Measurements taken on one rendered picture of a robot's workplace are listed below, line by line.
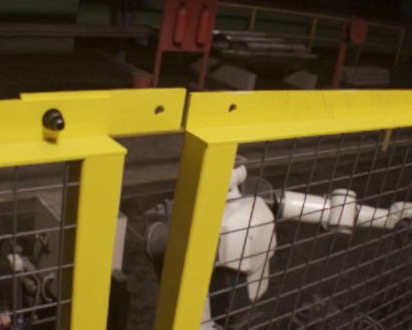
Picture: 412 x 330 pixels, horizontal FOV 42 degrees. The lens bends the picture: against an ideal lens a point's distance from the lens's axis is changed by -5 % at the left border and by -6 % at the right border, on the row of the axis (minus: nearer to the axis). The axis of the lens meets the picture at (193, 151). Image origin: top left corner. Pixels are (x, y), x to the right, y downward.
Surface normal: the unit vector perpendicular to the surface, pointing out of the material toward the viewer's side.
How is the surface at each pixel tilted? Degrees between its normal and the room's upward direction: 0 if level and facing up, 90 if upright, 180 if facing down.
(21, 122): 90
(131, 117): 90
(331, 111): 90
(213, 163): 90
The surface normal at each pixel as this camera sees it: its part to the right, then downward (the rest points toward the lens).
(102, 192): 0.58, 0.36
